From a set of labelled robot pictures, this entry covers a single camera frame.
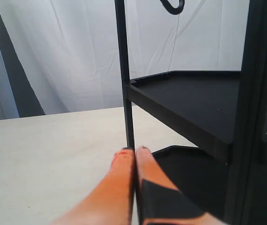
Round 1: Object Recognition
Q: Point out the black hook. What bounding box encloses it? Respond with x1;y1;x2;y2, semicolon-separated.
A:
160;0;185;15

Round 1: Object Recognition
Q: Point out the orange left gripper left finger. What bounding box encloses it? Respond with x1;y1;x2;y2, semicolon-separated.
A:
51;148;134;225

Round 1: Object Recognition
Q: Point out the white backdrop cloth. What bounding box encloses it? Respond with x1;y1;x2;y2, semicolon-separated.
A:
0;0;250;118

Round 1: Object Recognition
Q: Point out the black metal rack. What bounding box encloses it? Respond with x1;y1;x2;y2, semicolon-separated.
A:
123;0;267;225

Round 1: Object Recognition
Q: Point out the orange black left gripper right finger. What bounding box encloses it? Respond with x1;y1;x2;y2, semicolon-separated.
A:
135;146;224;225

